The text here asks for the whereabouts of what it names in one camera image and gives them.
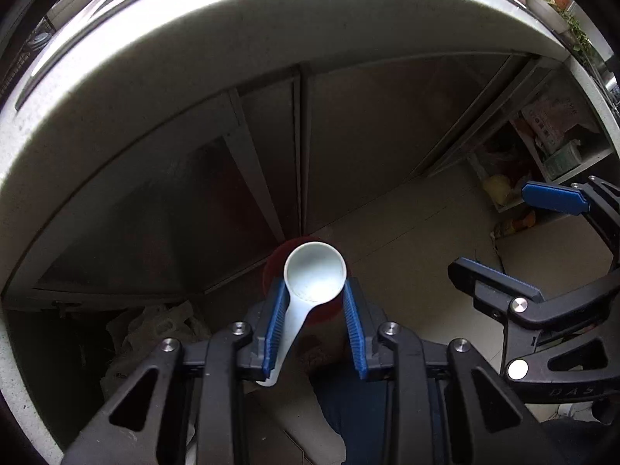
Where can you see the white dish with vegetables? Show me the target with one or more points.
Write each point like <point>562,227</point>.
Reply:
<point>545,7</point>

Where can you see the white open shelf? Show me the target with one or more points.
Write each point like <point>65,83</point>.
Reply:
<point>593,155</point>

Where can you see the green herbs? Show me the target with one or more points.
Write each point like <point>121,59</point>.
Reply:
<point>581,36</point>

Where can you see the printed food bag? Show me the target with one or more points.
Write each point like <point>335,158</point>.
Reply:
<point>552,121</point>

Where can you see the red trash bin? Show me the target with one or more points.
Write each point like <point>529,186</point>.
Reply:
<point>325,314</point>

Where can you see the pale green box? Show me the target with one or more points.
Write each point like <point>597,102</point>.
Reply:
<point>564,160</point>

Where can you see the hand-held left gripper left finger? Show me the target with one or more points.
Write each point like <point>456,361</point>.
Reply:
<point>276,324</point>

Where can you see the person's blue trouser legs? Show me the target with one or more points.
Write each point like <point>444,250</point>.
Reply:
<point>332,411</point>

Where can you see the crumpled white plastic bag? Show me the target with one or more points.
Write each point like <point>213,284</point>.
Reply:
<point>155,319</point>

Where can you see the grey sink base cabinet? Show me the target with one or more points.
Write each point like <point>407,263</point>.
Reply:
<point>363,131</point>

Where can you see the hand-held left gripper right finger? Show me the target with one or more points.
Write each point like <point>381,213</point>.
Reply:
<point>353,329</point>

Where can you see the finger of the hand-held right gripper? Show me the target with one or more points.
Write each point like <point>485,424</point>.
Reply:
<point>552,198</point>
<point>489,283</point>

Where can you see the orange labelled jar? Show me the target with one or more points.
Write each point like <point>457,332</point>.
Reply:
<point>516,225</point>

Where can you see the yellow round vegetable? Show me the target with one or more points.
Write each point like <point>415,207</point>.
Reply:
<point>499,190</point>

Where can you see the white plastic scoop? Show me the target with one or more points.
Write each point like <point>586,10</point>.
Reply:
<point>315,271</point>

